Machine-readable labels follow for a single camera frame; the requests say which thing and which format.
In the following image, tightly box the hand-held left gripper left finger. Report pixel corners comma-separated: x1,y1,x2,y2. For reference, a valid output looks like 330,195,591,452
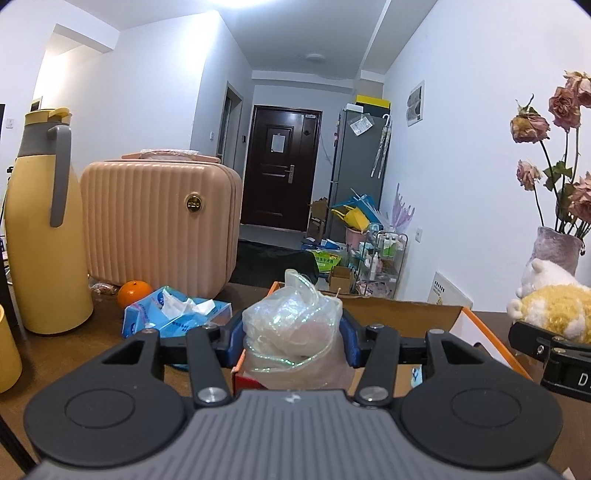
99,314,245,408

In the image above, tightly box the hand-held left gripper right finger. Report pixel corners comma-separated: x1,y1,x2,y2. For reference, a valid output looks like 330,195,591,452
342,311,485,408

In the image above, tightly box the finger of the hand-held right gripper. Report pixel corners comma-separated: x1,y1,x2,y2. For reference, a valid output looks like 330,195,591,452
508,320,561,358

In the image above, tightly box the yellow and white plush toy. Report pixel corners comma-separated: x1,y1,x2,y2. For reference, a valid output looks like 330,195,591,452
507,284,591,344

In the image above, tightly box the red cardboard box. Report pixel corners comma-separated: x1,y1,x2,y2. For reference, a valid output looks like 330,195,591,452
231,281,532,398

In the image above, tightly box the pale green mesh bath ball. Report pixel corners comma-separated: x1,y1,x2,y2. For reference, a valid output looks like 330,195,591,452
241,269,356,393

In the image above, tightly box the small brown cardboard box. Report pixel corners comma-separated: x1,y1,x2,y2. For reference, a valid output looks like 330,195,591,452
328,265,354,291

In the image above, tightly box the green printed bag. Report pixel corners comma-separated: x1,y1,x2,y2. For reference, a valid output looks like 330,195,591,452
309,249,342,273

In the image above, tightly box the dark door mat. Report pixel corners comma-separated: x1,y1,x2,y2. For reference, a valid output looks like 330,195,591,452
229,240,319,287

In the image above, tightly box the blue plastic tissue pack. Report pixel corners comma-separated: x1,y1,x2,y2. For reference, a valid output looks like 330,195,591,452
122,286,234,342

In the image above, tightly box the white flat carton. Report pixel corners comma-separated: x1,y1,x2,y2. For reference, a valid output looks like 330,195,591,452
431,271,474,309

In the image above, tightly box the pink textured vase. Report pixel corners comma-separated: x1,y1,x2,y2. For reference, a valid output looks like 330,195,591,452
527,226,583,278

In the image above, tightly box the pink bucket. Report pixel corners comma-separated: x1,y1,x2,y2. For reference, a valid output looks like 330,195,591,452
345,226,370,250

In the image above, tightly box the orange fruit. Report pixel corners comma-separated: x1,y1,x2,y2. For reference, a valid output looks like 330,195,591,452
117,280,154,310

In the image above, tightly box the yellow bag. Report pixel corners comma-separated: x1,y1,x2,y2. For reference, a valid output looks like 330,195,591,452
331,206,370,232

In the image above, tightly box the open brown cardboard box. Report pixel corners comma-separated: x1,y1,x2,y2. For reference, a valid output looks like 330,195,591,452
307,197,329,243

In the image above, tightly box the blue bag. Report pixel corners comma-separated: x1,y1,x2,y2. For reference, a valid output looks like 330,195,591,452
330,189,383,227

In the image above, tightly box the pink ribbed suitcase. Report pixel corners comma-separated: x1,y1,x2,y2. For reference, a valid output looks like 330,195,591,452
80,148,244,299

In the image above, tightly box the dark brown entrance door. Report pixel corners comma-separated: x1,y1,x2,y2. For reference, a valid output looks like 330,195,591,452
240,105,323,232

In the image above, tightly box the grey refrigerator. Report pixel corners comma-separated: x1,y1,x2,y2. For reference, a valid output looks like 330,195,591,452
327,105,392,241

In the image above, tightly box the hanging folded umbrella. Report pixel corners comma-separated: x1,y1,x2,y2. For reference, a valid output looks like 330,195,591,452
370,114,393,178

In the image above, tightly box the yellow thermos jug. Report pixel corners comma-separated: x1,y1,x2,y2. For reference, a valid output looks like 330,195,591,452
4,107,94,335

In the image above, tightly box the clear plastic bag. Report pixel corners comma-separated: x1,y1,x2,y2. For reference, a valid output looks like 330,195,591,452
349,113,375,136

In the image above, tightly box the grey interior door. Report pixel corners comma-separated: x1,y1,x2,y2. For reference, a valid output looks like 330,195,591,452
217,80,244,167

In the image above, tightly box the yellow mug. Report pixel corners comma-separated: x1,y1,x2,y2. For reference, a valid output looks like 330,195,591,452
0,305,23,394

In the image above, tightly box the bunch of dried pink roses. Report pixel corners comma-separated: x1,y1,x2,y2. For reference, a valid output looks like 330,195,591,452
510,70,591,238

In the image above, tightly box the wire storage cart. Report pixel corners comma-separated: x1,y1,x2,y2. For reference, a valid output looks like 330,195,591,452
358,228,409,296

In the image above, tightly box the purple wall decoration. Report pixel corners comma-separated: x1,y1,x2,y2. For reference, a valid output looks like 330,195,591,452
392,183,416,232

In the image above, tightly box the framed wall picture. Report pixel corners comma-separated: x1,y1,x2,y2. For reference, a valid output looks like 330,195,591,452
405,79,426,127

